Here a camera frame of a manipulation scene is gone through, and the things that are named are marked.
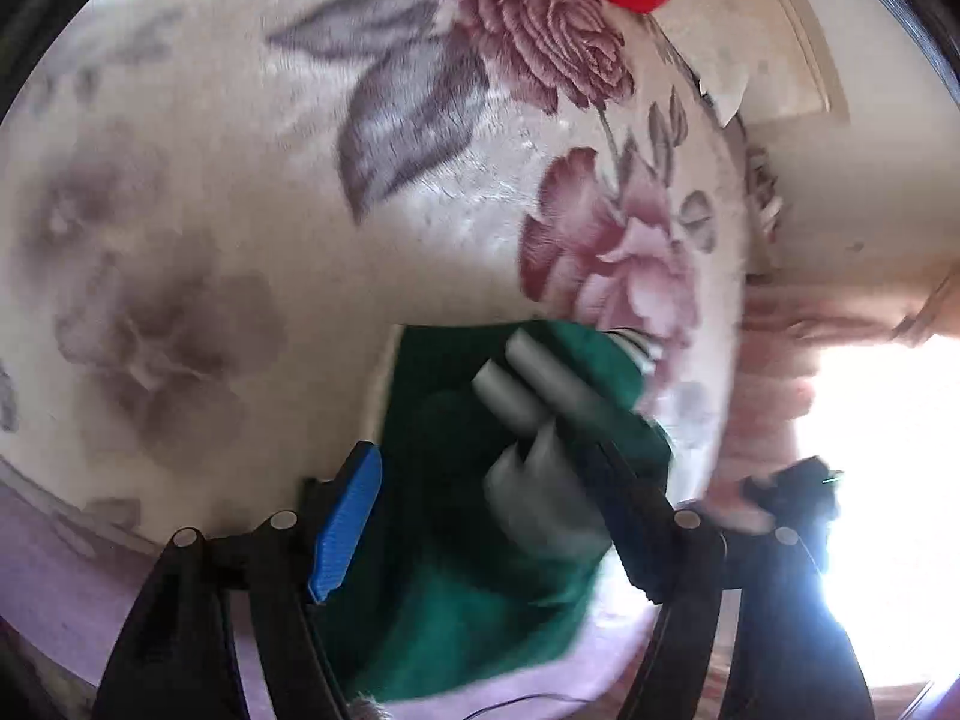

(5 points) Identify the green white varsity jacket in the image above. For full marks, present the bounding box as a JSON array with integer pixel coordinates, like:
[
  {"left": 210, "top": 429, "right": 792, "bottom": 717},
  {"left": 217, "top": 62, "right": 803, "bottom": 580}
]
[{"left": 314, "top": 320, "right": 672, "bottom": 702}]

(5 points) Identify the pink floral curtain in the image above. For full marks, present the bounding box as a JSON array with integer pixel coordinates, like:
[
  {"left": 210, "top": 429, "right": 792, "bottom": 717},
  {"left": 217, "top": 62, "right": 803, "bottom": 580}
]
[{"left": 704, "top": 265, "right": 958, "bottom": 533}]

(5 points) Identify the floral purple bed blanket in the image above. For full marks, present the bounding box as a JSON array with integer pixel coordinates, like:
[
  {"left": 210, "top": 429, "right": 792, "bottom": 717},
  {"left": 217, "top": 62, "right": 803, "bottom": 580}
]
[{"left": 2, "top": 0, "right": 745, "bottom": 718}]

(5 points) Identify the white pillow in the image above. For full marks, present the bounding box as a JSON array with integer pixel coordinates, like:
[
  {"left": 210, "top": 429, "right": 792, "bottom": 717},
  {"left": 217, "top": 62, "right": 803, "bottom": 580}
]
[{"left": 698, "top": 60, "right": 750, "bottom": 127}]

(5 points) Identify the black cable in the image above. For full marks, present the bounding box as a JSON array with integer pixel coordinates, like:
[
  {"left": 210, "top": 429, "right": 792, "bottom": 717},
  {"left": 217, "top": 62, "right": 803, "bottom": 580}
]
[{"left": 460, "top": 692, "right": 594, "bottom": 720}]

